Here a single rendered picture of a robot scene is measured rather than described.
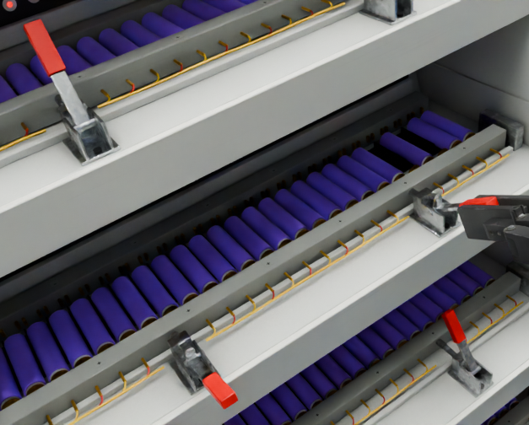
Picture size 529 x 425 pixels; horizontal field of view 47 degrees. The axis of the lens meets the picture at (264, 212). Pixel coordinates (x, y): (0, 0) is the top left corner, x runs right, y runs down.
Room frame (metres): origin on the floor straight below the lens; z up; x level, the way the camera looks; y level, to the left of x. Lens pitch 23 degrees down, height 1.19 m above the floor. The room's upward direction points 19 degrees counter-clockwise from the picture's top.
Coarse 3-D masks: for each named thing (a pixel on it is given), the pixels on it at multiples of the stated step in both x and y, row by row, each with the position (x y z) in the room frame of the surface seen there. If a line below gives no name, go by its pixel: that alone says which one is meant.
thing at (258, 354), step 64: (320, 128) 0.65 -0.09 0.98; (512, 128) 0.58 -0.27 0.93; (192, 192) 0.58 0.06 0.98; (512, 192) 0.53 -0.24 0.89; (64, 256) 0.53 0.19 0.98; (384, 256) 0.49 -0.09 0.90; (448, 256) 0.49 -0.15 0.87; (256, 320) 0.45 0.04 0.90; (320, 320) 0.43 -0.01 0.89; (256, 384) 0.41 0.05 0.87
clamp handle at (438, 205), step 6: (438, 198) 0.50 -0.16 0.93; (480, 198) 0.46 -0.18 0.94; (486, 198) 0.45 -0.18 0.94; (492, 198) 0.44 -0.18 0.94; (438, 204) 0.50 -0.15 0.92; (444, 204) 0.50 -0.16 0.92; (450, 204) 0.49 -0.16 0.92; (456, 204) 0.48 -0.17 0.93; (462, 204) 0.47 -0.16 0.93; (468, 204) 0.46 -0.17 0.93; (474, 204) 0.45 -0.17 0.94; (480, 204) 0.45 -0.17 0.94; (486, 204) 0.44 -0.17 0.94; (492, 204) 0.44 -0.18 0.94; (498, 204) 0.44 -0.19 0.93; (438, 210) 0.50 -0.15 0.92; (444, 210) 0.49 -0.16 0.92; (450, 210) 0.48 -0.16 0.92; (456, 210) 0.48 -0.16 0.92
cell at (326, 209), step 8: (296, 184) 0.59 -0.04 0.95; (304, 184) 0.58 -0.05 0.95; (296, 192) 0.58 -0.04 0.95; (304, 192) 0.57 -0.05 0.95; (312, 192) 0.57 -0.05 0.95; (304, 200) 0.57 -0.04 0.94; (312, 200) 0.56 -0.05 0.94; (320, 200) 0.55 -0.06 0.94; (328, 200) 0.55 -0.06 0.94; (312, 208) 0.56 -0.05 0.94; (320, 208) 0.55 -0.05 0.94; (328, 208) 0.54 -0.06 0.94; (336, 208) 0.54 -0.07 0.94; (328, 216) 0.53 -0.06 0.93
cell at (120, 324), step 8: (104, 288) 0.51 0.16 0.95; (96, 296) 0.50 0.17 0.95; (104, 296) 0.49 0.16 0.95; (112, 296) 0.50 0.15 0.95; (96, 304) 0.49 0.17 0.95; (104, 304) 0.48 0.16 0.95; (112, 304) 0.48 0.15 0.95; (104, 312) 0.48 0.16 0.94; (112, 312) 0.47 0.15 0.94; (120, 312) 0.47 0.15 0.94; (112, 320) 0.46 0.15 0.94; (120, 320) 0.46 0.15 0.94; (128, 320) 0.46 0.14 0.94; (112, 328) 0.46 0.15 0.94; (120, 328) 0.45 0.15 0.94; (128, 328) 0.45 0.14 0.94; (120, 336) 0.45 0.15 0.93
